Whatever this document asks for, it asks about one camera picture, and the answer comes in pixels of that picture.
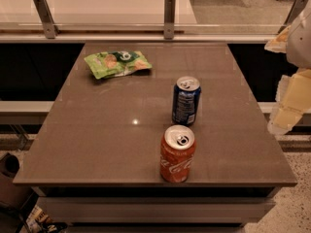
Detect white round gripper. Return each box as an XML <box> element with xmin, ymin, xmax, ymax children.
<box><xmin>264</xmin><ymin>8</ymin><xmax>311</xmax><ymax>135</ymax></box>

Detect red coke can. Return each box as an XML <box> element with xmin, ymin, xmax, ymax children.
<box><xmin>160</xmin><ymin>125</ymin><xmax>196</xmax><ymax>183</ymax></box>

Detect blue pepsi can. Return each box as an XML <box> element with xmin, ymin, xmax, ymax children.
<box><xmin>172</xmin><ymin>76</ymin><xmax>201</xmax><ymax>126</ymax></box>

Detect green rice chip bag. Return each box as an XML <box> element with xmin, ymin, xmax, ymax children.
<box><xmin>85</xmin><ymin>51</ymin><xmax>152</xmax><ymax>80</ymax></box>

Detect glass railing panel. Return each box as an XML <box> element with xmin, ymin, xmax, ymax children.
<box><xmin>0</xmin><ymin>0</ymin><xmax>294</xmax><ymax>35</ymax></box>

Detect white drawer under table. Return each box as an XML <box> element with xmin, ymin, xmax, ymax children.
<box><xmin>38</xmin><ymin>197</ymin><xmax>275</xmax><ymax>224</ymax></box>

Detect magazines on floor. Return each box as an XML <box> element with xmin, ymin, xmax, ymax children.
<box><xmin>26</xmin><ymin>205</ymin><xmax>67</xmax><ymax>233</ymax></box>

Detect dark bin at left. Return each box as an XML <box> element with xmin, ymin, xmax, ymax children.
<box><xmin>0</xmin><ymin>153</ymin><xmax>33</xmax><ymax>210</ymax></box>

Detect right metal railing bracket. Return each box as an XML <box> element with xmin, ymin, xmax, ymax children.
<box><xmin>279</xmin><ymin>0</ymin><xmax>309</xmax><ymax>33</ymax></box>

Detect metal railing bracket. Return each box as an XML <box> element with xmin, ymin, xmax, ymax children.
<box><xmin>279</xmin><ymin>0</ymin><xmax>309</xmax><ymax>33</ymax></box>
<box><xmin>33</xmin><ymin>0</ymin><xmax>58</xmax><ymax>39</ymax></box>
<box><xmin>163</xmin><ymin>0</ymin><xmax>176</xmax><ymax>40</ymax></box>

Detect middle metal railing bracket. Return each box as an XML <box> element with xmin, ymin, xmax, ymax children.
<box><xmin>163</xmin><ymin>0</ymin><xmax>176</xmax><ymax>40</ymax></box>

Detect left metal railing bracket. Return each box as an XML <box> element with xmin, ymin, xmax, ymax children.
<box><xmin>33</xmin><ymin>0</ymin><xmax>58</xmax><ymax>39</ymax></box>

